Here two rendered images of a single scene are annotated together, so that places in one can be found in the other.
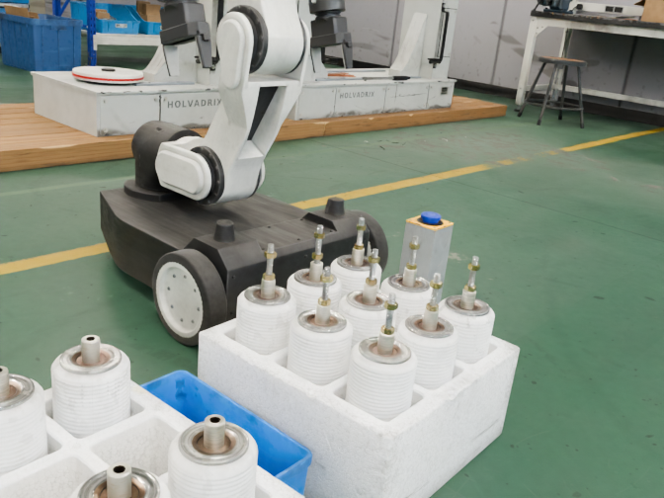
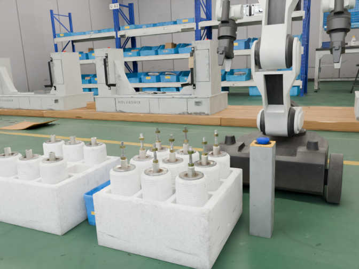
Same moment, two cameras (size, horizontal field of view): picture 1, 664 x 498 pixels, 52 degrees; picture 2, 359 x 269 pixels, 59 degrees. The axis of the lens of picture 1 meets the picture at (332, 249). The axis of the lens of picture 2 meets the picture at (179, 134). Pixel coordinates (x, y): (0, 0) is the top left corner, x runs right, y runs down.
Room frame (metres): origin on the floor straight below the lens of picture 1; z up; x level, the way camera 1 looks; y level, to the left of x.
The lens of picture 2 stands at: (0.83, -1.09, 0.57)
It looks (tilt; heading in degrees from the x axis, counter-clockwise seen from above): 12 degrees down; 77
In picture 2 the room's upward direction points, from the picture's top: 3 degrees counter-clockwise
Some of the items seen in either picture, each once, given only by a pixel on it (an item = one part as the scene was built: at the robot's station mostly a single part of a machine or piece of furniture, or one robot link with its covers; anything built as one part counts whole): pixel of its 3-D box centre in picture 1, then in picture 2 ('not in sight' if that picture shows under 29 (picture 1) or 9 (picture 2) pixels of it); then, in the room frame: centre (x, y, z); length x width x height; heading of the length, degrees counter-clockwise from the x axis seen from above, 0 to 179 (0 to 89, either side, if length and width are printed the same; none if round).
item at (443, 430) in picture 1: (358, 385); (174, 204); (1.03, -0.07, 0.09); 0.39 x 0.39 x 0.18; 52
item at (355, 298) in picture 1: (369, 300); (172, 160); (1.03, -0.07, 0.25); 0.08 x 0.08 x 0.01
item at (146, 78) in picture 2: not in sight; (154, 77); (1.87, 5.54, 0.36); 0.50 x 0.38 x 0.21; 50
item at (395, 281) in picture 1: (408, 283); (204, 163); (1.13, -0.14, 0.25); 0.08 x 0.08 x 0.01
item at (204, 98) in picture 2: not in sight; (158, 77); (1.43, 2.49, 0.45); 1.45 x 0.57 x 0.74; 140
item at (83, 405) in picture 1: (92, 419); (96, 164); (0.76, 0.29, 0.16); 0.10 x 0.10 x 0.18
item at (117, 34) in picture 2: not in sight; (162, 46); (2.06, 5.43, 0.97); 5.51 x 0.64 x 1.94; 140
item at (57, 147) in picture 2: not in sight; (56, 160); (0.58, 0.44, 0.16); 0.10 x 0.10 x 0.18
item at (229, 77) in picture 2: not in sight; (239, 74); (3.24, 4.37, 0.36); 0.50 x 0.38 x 0.21; 51
